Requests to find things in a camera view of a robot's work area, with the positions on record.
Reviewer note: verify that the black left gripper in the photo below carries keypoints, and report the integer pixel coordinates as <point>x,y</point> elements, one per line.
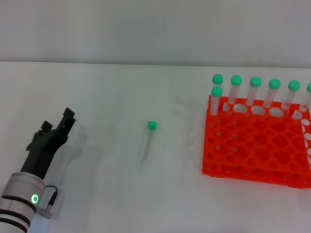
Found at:
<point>45,148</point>

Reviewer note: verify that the clear test tube green cap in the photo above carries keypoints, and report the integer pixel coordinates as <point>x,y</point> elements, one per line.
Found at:
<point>216,91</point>
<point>217,78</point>
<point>309,88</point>
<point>236,80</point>
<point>255,81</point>
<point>274,83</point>
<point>151,125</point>
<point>293,85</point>

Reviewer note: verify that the orange plastic test tube rack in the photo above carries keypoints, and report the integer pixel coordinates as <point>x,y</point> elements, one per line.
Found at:
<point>255,145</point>

